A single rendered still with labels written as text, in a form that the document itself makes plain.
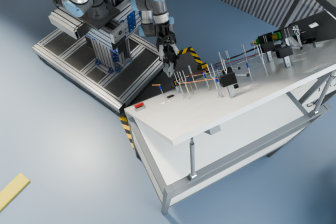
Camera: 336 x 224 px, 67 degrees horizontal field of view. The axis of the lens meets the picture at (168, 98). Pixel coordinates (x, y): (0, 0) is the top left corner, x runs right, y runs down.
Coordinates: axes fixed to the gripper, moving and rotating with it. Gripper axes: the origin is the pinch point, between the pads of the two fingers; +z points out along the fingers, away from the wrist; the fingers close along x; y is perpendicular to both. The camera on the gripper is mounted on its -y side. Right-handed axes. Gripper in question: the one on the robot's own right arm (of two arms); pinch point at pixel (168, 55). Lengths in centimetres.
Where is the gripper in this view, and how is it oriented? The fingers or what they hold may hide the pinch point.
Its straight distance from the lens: 144.6
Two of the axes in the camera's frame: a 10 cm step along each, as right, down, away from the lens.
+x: 9.1, -3.7, 2.1
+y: 3.7, 4.5, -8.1
